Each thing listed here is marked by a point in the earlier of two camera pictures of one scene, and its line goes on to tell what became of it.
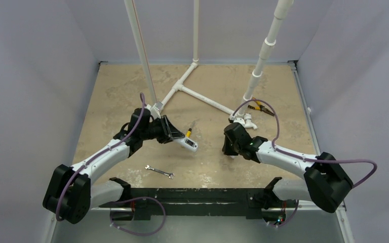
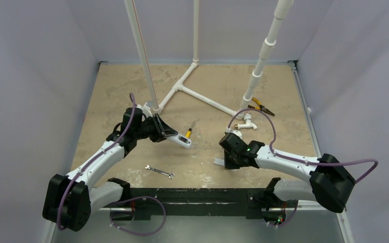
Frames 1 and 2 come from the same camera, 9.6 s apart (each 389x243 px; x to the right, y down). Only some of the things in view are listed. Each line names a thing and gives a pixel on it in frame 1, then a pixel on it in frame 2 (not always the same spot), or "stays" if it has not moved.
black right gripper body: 230,146 -> 230,158
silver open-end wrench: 169,175 stays
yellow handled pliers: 261,107 stays
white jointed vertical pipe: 281,12 stays
